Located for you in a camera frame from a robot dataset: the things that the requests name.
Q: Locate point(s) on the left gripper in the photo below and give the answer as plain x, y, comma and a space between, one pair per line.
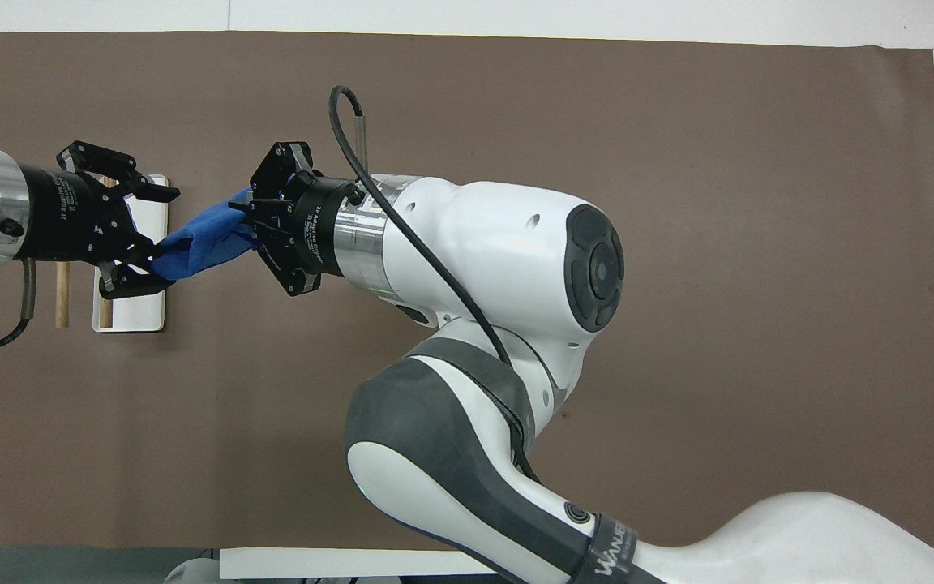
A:
62, 215

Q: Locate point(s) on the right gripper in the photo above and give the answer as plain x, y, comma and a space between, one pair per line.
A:
317, 227

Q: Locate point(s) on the wooden towel rack white base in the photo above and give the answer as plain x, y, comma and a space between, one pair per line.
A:
143, 308

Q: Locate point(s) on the blue towel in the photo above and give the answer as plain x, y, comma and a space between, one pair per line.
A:
199, 243

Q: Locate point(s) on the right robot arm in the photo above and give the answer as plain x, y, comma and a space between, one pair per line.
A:
499, 243

